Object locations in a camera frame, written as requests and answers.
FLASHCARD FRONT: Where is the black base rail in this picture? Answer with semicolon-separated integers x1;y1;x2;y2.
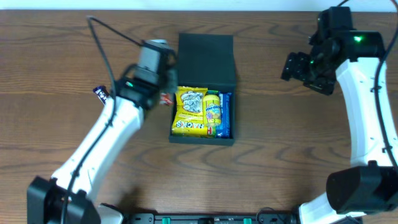
99;203;364;224

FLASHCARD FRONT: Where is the purple Dairy Milk bar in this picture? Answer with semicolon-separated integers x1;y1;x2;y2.
93;85;109;105

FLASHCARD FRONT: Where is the yellow Hacks candy bag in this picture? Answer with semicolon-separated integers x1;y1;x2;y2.
172;86;208;138

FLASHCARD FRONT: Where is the blue Oreo cookie pack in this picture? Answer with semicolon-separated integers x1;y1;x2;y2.
216;93;231;139

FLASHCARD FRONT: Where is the yellow Mentos gum bottle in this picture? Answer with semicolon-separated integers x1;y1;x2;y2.
203;95;221;127

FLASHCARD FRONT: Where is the green red KitKat Milo bar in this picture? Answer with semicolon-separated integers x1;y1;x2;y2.
159;93;174;106

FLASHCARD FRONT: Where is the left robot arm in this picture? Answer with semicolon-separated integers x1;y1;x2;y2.
27;40;177;223

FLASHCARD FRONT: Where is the green Haribo gummy bag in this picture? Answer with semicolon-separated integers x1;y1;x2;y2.
206;90;218;137

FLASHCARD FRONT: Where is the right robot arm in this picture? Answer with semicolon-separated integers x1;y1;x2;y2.
281;6;397;223

